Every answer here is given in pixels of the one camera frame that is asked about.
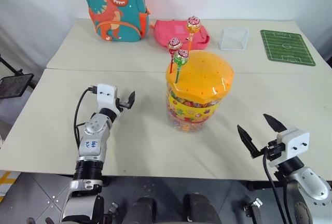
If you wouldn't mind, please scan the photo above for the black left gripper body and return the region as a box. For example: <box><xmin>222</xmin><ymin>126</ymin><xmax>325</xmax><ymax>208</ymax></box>
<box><xmin>115</xmin><ymin>97</ymin><xmax>127</xmax><ymax>112</ymax></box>

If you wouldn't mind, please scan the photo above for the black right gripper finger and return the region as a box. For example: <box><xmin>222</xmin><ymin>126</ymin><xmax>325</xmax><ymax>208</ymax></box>
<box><xmin>262</xmin><ymin>113</ymin><xmax>286</xmax><ymax>133</ymax></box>
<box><xmin>237</xmin><ymin>124</ymin><xmax>265</xmax><ymax>160</ymax></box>

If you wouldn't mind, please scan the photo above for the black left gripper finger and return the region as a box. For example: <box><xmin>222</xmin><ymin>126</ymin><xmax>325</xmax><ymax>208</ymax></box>
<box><xmin>124</xmin><ymin>91</ymin><xmax>136</xmax><ymax>109</ymax></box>

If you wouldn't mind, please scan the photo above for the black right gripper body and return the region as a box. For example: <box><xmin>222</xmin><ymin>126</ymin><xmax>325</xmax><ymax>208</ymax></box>
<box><xmin>264</xmin><ymin>142</ymin><xmax>286</xmax><ymax>161</ymax></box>

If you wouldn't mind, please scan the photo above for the green wrapped lollipop green stick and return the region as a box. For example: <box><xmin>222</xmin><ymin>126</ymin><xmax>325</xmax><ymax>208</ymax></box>
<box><xmin>173</xmin><ymin>49</ymin><xmax>190</xmax><ymax>83</ymax></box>

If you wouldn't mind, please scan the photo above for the red wrapped lollipop yellow stick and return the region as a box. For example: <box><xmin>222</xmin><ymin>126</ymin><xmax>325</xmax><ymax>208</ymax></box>
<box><xmin>167</xmin><ymin>37</ymin><xmax>183</xmax><ymax>75</ymax></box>

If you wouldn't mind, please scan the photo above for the orange wrapped lollipop orange stick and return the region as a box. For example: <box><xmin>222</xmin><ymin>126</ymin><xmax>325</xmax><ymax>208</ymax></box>
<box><xmin>185</xmin><ymin>16</ymin><xmax>202</xmax><ymax>53</ymax></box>

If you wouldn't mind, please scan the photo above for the clear candy jar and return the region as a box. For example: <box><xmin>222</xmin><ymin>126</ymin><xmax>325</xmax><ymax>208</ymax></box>
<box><xmin>165</xmin><ymin>89</ymin><xmax>224</xmax><ymax>134</ymax></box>

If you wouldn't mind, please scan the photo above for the pink fabric pouch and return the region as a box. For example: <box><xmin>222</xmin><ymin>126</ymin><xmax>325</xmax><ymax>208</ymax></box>
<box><xmin>153</xmin><ymin>19</ymin><xmax>212</xmax><ymax>51</ymax></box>

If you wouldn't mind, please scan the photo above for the orange perforated jar lid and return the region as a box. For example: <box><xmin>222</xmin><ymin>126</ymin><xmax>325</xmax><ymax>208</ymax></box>
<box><xmin>165</xmin><ymin>50</ymin><xmax>235</xmax><ymax>103</ymax></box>

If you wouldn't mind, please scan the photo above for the green soccer field mat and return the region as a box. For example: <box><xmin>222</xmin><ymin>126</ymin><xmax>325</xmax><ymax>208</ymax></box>
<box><xmin>259</xmin><ymin>29</ymin><xmax>317</xmax><ymax>67</ymax></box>

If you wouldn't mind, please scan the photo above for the dark rounded shape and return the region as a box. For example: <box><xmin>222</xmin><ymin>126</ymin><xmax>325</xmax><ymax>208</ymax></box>
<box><xmin>182</xmin><ymin>193</ymin><xmax>222</xmax><ymax>224</ymax></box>
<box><xmin>121</xmin><ymin>196</ymin><xmax>158</xmax><ymax>224</ymax></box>

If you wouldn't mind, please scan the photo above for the teal dinosaur backpack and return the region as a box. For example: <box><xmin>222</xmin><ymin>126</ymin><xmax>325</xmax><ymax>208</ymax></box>
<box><xmin>83</xmin><ymin>0</ymin><xmax>152</xmax><ymax>43</ymax></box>

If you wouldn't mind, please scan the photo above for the clear plastic box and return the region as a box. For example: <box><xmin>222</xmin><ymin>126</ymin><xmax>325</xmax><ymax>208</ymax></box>
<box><xmin>218</xmin><ymin>27</ymin><xmax>250</xmax><ymax>51</ymax></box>

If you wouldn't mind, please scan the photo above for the black mesh tray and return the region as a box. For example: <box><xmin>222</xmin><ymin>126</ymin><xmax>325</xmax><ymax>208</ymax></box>
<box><xmin>0</xmin><ymin>73</ymin><xmax>35</xmax><ymax>101</ymax></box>

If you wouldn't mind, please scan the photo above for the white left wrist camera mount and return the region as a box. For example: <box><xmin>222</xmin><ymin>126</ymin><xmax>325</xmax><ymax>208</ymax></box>
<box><xmin>96</xmin><ymin>83</ymin><xmax>123</xmax><ymax>121</ymax></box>

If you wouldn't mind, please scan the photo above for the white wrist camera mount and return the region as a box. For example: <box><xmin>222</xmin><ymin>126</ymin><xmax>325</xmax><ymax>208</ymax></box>
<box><xmin>96</xmin><ymin>83</ymin><xmax>123</xmax><ymax>121</ymax></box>
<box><xmin>268</xmin><ymin>128</ymin><xmax>310</xmax><ymax>168</ymax></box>

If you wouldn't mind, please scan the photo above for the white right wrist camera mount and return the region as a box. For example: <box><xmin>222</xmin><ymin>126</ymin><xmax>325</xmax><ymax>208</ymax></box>
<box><xmin>268</xmin><ymin>128</ymin><xmax>310</xmax><ymax>168</ymax></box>

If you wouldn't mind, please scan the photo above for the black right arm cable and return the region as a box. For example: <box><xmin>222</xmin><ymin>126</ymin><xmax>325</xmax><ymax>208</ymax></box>
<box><xmin>262</xmin><ymin>147</ymin><xmax>295</xmax><ymax>224</ymax></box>

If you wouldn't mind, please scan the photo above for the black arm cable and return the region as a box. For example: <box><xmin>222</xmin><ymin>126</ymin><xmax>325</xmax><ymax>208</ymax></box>
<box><xmin>73</xmin><ymin>86</ymin><xmax>98</xmax><ymax>147</ymax></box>
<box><xmin>262</xmin><ymin>147</ymin><xmax>295</xmax><ymax>224</ymax></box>

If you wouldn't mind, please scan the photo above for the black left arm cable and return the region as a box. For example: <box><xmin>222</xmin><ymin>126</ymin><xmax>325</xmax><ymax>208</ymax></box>
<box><xmin>73</xmin><ymin>86</ymin><xmax>98</xmax><ymax>147</ymax></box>

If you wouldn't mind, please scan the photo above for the black metal stand frame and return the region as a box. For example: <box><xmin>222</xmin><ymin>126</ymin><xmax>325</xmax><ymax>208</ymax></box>
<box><xmin>0</xmin><ymin>52</ymin><xmax>36</xmax><ymax>90</ymax></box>

